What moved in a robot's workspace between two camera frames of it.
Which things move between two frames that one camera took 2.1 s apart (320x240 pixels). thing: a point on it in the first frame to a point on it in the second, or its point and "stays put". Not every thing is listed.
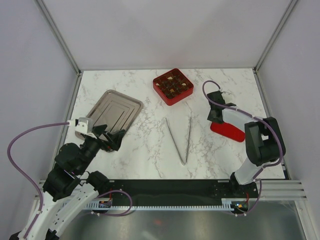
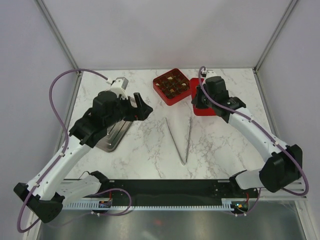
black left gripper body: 92,145 to 125,110
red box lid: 228,130 to 200,111
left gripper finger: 116,138 to 143,109
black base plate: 127,192 stays put
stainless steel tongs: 184,163 stays put
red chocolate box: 172,86 stays put
